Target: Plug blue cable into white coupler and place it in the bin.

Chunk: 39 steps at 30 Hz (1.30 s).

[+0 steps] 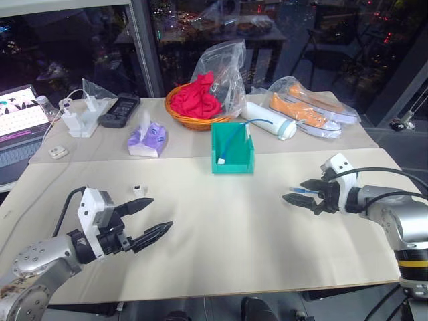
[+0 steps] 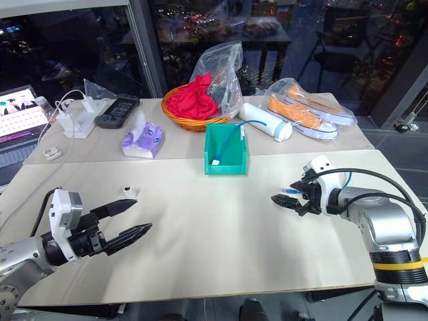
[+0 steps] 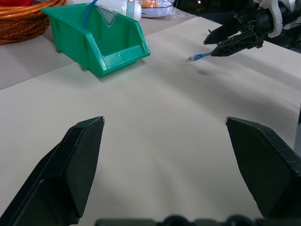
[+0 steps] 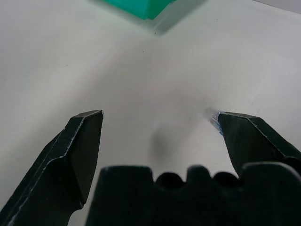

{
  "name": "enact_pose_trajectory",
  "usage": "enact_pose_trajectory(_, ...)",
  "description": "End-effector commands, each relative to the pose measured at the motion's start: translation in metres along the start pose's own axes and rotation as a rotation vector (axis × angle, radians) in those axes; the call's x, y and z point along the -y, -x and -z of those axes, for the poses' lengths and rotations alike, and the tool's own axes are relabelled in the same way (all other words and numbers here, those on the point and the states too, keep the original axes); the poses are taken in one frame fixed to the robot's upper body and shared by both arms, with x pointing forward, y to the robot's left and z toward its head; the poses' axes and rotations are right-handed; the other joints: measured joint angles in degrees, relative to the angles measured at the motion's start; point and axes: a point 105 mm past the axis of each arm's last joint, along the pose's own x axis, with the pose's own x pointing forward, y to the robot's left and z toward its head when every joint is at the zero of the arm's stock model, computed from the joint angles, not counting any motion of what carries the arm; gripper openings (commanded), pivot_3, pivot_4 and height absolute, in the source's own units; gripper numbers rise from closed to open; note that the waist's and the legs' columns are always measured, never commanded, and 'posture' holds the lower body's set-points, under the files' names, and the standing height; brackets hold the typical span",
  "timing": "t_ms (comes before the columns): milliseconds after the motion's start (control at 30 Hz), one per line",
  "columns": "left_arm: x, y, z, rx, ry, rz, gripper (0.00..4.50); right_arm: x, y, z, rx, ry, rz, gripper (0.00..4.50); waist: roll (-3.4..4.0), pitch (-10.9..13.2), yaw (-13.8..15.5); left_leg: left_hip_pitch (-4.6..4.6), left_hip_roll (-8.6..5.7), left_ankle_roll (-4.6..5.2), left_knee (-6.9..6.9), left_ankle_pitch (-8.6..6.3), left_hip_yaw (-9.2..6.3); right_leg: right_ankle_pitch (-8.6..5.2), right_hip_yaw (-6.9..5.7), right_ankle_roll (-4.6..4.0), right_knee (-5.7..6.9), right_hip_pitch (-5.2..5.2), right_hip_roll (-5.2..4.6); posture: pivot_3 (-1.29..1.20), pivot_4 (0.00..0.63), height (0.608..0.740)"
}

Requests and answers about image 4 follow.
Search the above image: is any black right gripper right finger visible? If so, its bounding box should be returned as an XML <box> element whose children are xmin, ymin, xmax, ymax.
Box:
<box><xmin>217</xmin><ymin>111</ymin><xmax>301</xmax><ymax>178</ymax></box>

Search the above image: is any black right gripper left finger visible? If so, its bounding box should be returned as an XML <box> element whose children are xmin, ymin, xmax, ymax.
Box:
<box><xmin>0</xmin><ymin>109</ymin><xmax>104</xmax><ymax>226</ymax></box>

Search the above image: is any green plastic box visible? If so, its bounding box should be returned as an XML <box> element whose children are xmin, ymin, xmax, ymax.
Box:
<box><xmin>87</xmin><ymin>0</ymin><xmax>176</xmax><ymax>21</ymax></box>

